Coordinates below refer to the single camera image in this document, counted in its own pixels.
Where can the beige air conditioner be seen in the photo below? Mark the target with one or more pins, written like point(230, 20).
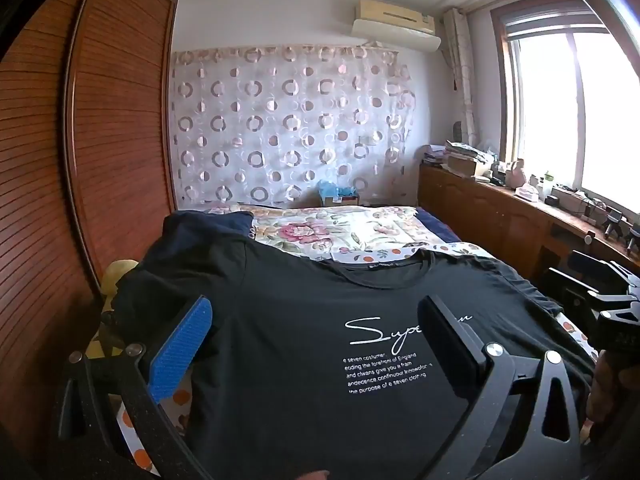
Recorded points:
point(395, 14)

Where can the navy blue bedspread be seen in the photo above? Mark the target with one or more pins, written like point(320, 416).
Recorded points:
point(440, 225)

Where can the person's left hand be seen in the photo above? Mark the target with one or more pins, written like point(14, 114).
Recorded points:
point(312, 475)

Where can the orange dotted bed sheet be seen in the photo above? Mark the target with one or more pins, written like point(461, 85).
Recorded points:
point(470, 249)

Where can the person's right hand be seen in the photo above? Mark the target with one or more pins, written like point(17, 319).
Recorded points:
point(610, 395)

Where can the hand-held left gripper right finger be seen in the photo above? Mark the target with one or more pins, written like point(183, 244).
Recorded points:
point(452, 345)

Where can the stack of papers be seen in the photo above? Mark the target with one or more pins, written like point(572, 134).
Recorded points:
point(432, 154)

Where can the white bottle with green cap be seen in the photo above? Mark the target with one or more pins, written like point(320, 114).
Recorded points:
point(548, 184)

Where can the black printed t-shirt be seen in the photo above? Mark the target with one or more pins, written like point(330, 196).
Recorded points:
point(300, 335)

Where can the wooden slatted wardrobe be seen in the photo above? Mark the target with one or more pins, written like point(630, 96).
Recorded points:
point(115, 135)

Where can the wooden sideboard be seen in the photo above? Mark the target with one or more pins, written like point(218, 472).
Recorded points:
point(500, 215)

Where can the navy blue garment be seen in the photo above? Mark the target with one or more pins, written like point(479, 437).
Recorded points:
point(200, 230)

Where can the floral blanket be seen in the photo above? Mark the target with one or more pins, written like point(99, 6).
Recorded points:
point(310, 232)

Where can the blue plastic bag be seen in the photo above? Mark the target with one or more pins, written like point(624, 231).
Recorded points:
point(335, 189)

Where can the patterned window curtain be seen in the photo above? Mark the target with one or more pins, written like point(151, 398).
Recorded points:
point(462, 75)

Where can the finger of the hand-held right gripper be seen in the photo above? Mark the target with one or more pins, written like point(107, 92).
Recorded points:
point(597, 272)
point(570, 290)

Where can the window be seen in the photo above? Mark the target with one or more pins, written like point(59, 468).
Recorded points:
point(550, 110)

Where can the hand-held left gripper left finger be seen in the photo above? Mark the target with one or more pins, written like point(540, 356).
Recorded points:
point(179, 347)

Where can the circle patterned sheer curtain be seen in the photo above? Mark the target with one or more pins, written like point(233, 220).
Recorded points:
point(290, 125)

